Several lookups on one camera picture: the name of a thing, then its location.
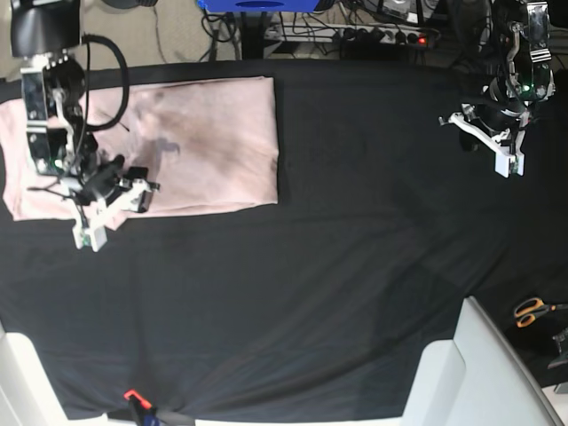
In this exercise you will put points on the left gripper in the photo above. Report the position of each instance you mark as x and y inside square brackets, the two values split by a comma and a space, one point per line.
[501, 130]

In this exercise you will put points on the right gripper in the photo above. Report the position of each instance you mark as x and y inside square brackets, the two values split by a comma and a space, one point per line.
[99, 194]

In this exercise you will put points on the pale pink T-shirt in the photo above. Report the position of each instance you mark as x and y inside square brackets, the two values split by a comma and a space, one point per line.
[211, 145]

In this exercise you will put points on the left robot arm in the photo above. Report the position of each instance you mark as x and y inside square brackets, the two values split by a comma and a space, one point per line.
[519, 35]

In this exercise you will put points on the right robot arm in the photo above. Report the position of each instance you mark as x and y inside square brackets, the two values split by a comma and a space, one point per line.
[55, 90]

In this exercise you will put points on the white power strip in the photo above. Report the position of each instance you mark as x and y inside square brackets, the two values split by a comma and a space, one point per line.
[389, 34]

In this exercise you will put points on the blue plastic bin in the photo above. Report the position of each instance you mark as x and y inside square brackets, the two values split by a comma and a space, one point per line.
[219, 6]

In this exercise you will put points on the black table stand pole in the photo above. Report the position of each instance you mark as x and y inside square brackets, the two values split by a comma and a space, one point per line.
[252, 29]

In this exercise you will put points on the black table cloth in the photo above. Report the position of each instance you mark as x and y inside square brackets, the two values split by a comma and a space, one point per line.
[316, 309]

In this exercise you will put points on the orange handled scissors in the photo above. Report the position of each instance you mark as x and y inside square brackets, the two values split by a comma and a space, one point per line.
[532, 309]

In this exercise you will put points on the white table frame right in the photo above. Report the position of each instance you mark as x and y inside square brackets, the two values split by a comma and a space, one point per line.
[475, 378]

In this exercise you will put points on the white table frame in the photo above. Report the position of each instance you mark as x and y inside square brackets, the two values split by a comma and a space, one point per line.
[27, 397]
[475, 378]

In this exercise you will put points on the white table frame left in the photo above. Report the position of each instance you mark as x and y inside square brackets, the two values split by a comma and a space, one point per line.
[27, 397]

